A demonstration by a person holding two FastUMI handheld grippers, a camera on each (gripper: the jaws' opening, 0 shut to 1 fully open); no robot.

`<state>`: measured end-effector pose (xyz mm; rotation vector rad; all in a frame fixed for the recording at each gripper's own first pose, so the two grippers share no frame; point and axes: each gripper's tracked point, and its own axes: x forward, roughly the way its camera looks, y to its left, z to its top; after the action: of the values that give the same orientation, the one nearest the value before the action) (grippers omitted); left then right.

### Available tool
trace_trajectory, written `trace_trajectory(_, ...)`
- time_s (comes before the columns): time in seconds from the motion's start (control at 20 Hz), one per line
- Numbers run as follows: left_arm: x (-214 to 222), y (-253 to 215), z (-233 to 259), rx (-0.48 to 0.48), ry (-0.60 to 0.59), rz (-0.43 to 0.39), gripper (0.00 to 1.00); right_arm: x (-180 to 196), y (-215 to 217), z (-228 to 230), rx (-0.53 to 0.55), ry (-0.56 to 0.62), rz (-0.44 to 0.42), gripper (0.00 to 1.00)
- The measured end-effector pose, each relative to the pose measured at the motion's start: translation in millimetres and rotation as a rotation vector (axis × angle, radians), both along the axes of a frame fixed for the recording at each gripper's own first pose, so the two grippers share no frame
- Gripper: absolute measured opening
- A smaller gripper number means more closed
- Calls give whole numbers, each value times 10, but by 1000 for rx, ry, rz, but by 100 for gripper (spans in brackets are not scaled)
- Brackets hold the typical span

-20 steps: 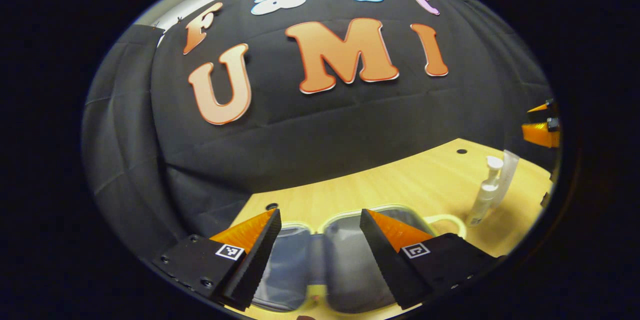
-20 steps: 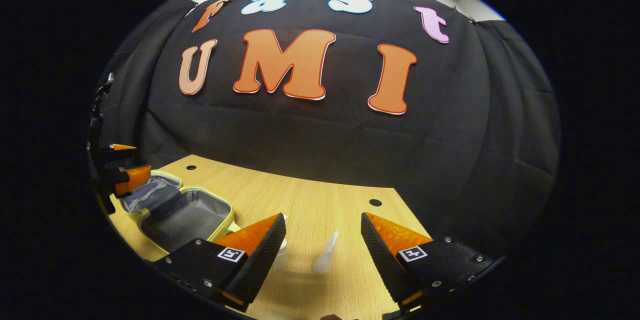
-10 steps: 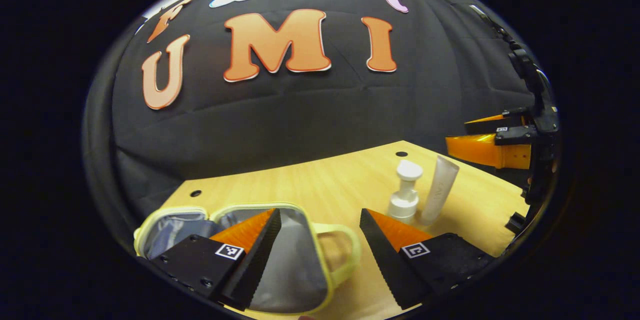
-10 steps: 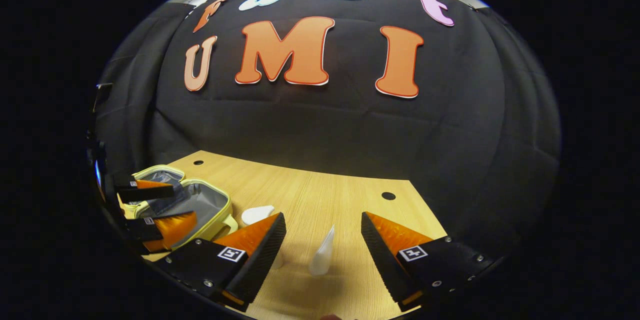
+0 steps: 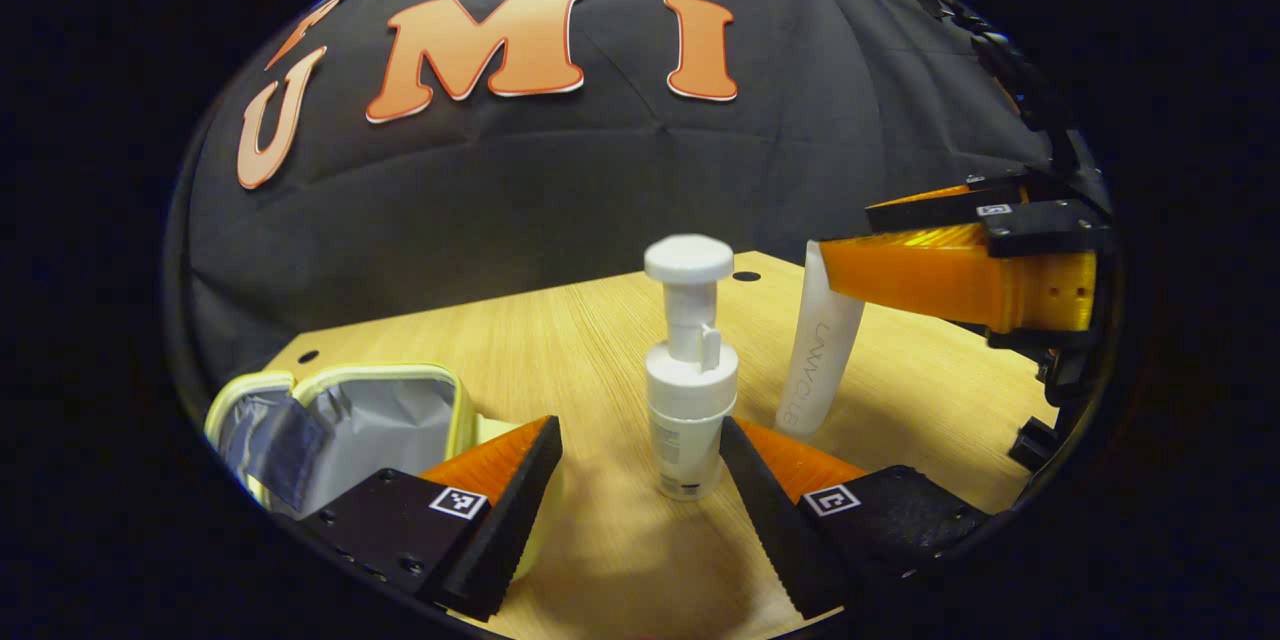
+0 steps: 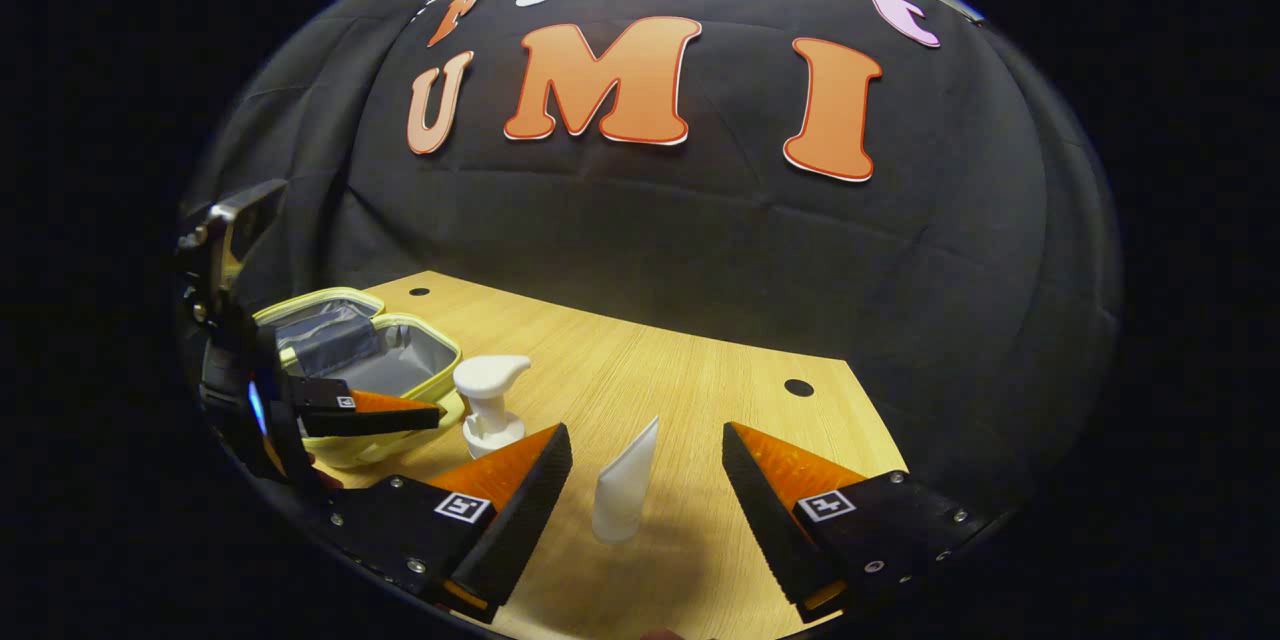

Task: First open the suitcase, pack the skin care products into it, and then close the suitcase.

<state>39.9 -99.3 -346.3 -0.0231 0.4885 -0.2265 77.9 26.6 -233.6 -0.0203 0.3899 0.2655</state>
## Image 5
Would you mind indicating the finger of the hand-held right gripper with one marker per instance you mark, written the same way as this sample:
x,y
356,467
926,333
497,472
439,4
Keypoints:
x,y
930,205
930,270

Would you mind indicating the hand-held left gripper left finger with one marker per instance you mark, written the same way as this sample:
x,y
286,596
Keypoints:
x,y
515,510

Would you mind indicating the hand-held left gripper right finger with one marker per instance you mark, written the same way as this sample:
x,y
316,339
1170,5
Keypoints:
x,y
770,530

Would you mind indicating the white squeeze tube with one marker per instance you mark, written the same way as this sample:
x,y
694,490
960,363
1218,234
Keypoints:
x,y
820,370

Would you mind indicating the pale yellow suitcase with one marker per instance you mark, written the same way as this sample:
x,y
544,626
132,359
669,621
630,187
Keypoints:
x,y
380,430

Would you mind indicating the white pump bottle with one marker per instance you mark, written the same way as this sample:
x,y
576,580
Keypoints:
x,y
688,390

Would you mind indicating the black backdrop cloth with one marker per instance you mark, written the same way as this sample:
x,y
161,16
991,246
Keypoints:
x,y
600,180

